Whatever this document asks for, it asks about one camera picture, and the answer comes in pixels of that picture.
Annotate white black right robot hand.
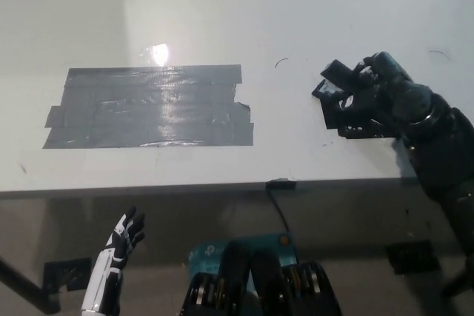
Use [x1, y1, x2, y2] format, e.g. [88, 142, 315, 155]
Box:
[346, 50, 435, 140]

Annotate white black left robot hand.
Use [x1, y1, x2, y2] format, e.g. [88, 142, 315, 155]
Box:
[98, 206, 146, 276]

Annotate black stapler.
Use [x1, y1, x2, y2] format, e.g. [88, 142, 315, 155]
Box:
[312, 58, 373, 112]

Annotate black tape patch on desk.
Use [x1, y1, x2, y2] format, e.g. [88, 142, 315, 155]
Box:
[320, 71, 404, 141]

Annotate black desk leg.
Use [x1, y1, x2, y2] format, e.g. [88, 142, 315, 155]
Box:
[0, 256, 62, 315]

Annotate black robot body blocks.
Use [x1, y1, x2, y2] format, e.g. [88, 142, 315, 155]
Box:
[181, 241, 342, 316]

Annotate teal router box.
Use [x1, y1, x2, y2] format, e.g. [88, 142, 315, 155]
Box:
[187, 232, 299, 287]

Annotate gray duct tape patch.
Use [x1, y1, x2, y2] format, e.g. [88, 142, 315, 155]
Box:
[41, 64, 255, 149]

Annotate thin black cable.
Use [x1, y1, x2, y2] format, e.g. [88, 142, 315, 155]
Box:
[267, 186, 292, 234]

